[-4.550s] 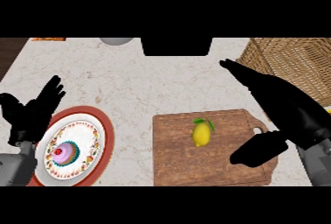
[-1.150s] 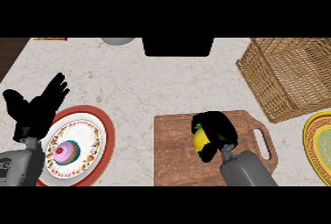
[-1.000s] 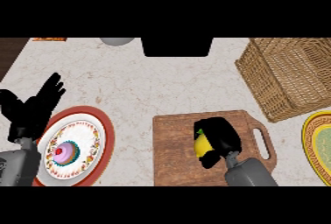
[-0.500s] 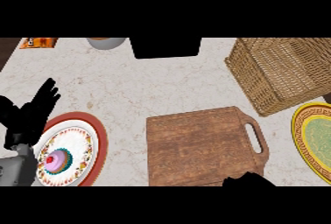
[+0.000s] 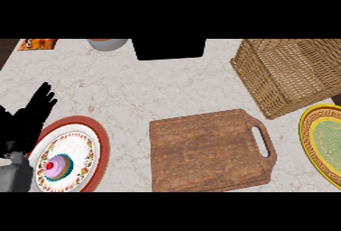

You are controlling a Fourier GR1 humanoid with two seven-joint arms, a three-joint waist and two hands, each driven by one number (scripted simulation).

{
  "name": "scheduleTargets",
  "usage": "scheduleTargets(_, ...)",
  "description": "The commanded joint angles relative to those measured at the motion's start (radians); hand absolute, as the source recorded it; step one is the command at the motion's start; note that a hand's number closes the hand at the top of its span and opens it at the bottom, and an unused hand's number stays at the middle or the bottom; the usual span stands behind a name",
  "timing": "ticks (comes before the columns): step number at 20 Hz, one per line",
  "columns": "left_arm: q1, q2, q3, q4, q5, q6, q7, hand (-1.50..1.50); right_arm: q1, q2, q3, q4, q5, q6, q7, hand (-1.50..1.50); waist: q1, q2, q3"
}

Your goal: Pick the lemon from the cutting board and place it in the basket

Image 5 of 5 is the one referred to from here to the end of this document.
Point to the orange printed packet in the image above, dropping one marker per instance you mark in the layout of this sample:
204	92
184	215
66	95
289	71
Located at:
36	44

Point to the brown wooden cutting board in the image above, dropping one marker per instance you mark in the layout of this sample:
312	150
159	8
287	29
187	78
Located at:
209	150

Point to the grey round bowl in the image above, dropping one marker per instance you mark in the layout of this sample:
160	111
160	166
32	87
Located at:
107	44

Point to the yellow green patterned plate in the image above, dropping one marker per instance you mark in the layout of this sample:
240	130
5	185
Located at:
327	144

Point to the white floral plate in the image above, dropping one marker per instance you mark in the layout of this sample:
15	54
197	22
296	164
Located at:
80	141

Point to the black box appliance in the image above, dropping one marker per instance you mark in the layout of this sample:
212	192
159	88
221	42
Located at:
169	48

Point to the tan wicker basket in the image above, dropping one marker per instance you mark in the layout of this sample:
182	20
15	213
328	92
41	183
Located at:
289	75

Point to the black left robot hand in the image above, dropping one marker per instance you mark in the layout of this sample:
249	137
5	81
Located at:
33	115

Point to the pink frosted cupcake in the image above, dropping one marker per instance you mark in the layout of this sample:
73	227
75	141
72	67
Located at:
58	167

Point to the red round placemat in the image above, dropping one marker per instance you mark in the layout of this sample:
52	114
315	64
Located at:
101	141

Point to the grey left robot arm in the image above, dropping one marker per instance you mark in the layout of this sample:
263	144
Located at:
14	174

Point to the dark brown wooden object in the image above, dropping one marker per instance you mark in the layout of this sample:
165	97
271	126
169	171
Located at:
5	49

